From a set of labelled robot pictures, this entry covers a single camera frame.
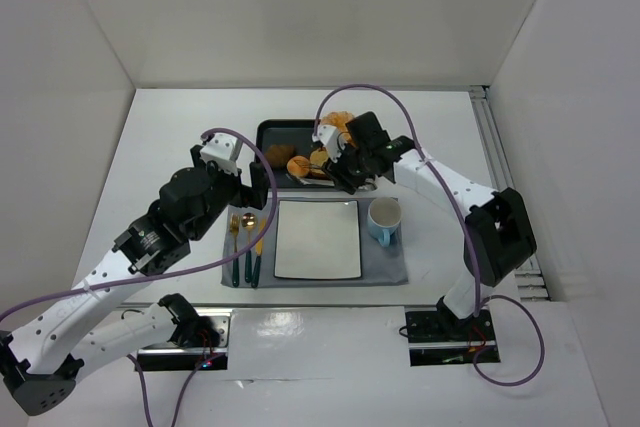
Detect small round orange bun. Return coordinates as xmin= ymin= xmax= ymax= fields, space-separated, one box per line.
xmin=286 ymin=156 xmax=311 ymax=178

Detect metal tongs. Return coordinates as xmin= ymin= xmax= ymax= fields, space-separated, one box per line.
xmin=286 ymin=157 xmax=333 ymax=187

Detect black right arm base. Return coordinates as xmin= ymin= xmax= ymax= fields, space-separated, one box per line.
xmin=398 ymin=308 xmax=501 ymax=367

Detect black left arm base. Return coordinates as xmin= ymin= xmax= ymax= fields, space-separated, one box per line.
xmin=136 ymin=294 xmax=231 ymax=372

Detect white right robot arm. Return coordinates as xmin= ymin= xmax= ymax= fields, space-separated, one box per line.
xmin=312 ymin=112 xmax=537 ymax=324

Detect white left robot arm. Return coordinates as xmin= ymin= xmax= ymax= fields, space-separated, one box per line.
xmin=1 ymin=145 xmax=275 ymax=416

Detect sliced brown bread loaf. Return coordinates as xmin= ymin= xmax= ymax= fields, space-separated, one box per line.
xmin=309 ymin=148 xmax=329 ymax=179

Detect dark brown croissant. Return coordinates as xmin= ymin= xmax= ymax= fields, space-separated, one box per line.
xmin=264 ymin=144 xmax=296 ymax=170

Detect orange sugared round cake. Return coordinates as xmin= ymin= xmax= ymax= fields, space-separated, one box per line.
xmin=320 ymin=111 xmax=355 ymax=130

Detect black rectangular tray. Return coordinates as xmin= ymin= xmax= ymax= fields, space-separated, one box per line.
xmin=255 ymin=119 xmax=336 ymax=191

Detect light blue mug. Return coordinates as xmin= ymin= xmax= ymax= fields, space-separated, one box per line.
xmin=367 ymin=197 xmax=402 ymax=248

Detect white square plate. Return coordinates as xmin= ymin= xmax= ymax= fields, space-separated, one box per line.
xmin=274 ymin=200 xmax=362 ymax=281

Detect grey cloth placemat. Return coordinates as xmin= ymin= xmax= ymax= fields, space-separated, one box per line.
xmin=221 ymin=196 xmax=411 ymax=290

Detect gold fork green handle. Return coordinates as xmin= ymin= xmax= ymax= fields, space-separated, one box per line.
xmin=229 ymin=214 xmax=240 ymax=288

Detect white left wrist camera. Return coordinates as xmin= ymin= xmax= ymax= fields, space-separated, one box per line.
xmin=200 ymin=133 xmax=243 ymax=176

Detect gold spoon green handle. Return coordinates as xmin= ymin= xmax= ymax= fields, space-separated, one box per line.
xmin=241 ymin=212 xmax=257 ymax=284

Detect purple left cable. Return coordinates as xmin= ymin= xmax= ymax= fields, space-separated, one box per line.
xmin=0 ymin=127 xmax=278 ymax=427

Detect purple cable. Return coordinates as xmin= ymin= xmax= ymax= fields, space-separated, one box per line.
xmin=0 ymin=127 xmax=278 ymax=427
xmin=313 ymin=84 xmax=545 ymax=387

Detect gold knife green handle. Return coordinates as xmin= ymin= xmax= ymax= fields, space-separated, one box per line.
xmin=250 ymin=219 xmax=266 ymax=289

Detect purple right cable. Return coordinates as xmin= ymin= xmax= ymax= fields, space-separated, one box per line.
xmin=313 ymin=84 xmax=545 ymax=387

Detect aluminium rail frame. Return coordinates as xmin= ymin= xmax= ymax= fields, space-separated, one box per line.
xmin=469 ymin=86 xmax=551 ymax=302

